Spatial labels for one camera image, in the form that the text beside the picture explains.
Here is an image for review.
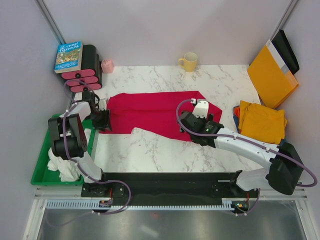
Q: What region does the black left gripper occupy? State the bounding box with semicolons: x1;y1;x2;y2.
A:
85;108;112;133

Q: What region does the crimson red t-shirt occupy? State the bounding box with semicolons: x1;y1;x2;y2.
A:
98;90;223;142

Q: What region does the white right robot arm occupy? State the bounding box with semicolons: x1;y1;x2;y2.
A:
178;111;303;197

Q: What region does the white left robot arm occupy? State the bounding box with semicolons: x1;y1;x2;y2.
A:
48;88;112;197

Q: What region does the folded blue t-shirt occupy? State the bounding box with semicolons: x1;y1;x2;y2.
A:
233;105;288;148

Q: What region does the black pink drawer organizer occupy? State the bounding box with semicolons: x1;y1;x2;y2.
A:
61;44;102;90

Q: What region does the small pink box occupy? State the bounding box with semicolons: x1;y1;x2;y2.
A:
100;59;115;74

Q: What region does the yellow ceramic mug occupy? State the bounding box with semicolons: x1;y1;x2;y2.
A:
178;52;198;73

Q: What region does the white crumpled t-shirt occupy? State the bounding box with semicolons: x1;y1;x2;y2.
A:
47;147;81;182

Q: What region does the blue treehouse paperback book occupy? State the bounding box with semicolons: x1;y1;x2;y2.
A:
54;41;83;74

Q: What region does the orange padded envelope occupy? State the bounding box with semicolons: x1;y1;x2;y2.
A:
247;40;299;109

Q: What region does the black folder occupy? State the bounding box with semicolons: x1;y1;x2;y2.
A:
271;29;300;75

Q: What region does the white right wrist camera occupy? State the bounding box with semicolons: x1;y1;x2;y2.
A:
191;98;209;119

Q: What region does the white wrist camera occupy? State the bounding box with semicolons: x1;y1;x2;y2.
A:
191;98;209;119
98;98;108;111

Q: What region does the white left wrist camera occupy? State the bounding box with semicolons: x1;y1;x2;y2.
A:
98;98;108;111

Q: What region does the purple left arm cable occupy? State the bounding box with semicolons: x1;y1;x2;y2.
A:
44;79;132;228

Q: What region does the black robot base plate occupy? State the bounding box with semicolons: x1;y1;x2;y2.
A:
81;172;258;206

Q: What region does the white slotted cable duct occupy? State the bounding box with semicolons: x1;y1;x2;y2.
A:
45;198;234;211

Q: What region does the aluminium frame rail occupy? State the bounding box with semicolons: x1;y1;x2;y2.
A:
34;186;308;201

